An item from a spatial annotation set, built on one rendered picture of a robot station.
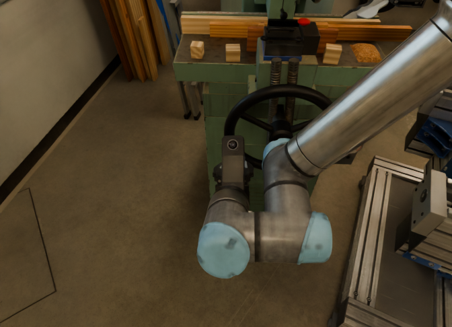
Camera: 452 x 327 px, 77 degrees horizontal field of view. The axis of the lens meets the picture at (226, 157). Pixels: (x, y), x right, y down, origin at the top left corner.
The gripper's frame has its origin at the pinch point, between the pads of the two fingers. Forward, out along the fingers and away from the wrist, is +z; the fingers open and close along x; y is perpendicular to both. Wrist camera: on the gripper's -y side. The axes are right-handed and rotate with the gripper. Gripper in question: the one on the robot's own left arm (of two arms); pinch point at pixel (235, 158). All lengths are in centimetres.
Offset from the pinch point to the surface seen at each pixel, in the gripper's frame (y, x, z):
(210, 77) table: -18.8, -7.8, 16.5
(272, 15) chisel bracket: -34.4, 10.0, 21.4
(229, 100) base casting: -11.4, -3.0, 20.6
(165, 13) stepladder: -47, -42, 96
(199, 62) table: -22.9, -10.3, 14.9
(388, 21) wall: -51, 141, 267
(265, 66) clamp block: -21.4, 7.4, 4.5
